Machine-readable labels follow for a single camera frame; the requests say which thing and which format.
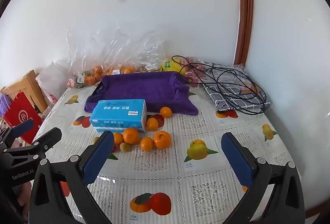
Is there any person's left hand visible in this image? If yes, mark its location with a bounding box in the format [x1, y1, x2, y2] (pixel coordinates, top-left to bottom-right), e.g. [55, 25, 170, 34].
[17, 184, 33, 217]

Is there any black cable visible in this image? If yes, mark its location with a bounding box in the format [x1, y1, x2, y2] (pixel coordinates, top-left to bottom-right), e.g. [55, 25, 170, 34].
[171, 56, 269, 115]

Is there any brown wooden door frame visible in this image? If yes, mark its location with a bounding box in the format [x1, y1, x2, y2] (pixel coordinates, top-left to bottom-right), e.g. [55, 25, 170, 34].
[233, 0, 254, 66]

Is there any yellow pomelo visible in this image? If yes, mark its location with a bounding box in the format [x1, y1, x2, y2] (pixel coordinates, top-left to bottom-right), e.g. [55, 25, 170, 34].
[158, 58, 186, 75]

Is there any white plastic bag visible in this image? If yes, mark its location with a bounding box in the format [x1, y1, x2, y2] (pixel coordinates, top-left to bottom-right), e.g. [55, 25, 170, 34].
[36, 61, 69, 101]

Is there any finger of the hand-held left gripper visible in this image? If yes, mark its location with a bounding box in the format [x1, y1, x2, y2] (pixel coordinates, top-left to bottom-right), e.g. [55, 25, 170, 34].
[0, 119, 35, 148]
[2, 127, 62, 162]

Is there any clear bag of oranges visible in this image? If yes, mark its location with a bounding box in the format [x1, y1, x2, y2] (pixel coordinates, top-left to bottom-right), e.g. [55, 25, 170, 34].
[111, 30, 168, 75]

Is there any purple towel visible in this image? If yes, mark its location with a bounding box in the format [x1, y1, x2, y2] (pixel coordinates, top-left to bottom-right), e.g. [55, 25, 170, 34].
[84, 71, 199, 116]

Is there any large orange with stem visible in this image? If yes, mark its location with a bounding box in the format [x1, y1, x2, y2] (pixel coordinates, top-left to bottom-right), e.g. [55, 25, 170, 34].
[154, 130, 172, 149]

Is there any clear bag of leafy tangerines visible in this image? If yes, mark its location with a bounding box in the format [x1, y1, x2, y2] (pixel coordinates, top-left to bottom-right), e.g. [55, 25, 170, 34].
[66, 28, 116, 88]

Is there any wooden chair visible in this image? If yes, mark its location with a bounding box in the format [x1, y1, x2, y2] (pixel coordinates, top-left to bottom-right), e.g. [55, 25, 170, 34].
[0, 70, 48, 114]

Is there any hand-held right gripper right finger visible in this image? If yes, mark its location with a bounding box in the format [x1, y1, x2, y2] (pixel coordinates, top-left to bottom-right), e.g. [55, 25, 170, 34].
[221, 132, 306, 224]

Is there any clear bag of brown fruits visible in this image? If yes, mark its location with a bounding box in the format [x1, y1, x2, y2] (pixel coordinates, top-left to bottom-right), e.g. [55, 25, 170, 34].
[139, 59, 161, 73]

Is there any blue tissue pack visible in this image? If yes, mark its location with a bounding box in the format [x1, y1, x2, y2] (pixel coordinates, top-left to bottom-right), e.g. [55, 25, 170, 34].
[89, 99, 147, 133]

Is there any small orange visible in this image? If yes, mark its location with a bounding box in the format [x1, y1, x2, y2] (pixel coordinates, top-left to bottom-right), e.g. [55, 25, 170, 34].
[146, 117, 159, 132]
[140, 137, 154, 151]
[113, 132, 124, 146]
[160, 106, 172, 119]

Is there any packaged grey checked cloth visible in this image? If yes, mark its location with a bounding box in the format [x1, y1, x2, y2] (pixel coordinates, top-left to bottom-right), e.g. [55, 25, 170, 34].
[202, 63, 271, 111]

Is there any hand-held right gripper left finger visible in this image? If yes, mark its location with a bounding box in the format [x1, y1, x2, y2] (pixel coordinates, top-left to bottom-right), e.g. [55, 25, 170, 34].
[29, 131, 115, 224]

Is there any red paper bag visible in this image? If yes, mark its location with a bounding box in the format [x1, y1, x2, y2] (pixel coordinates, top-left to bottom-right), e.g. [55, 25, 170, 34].
[2, 92, 43, 144]

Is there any bag of red fruits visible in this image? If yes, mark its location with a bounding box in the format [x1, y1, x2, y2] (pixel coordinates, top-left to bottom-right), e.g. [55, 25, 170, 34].
[180, 57, 214, 88]

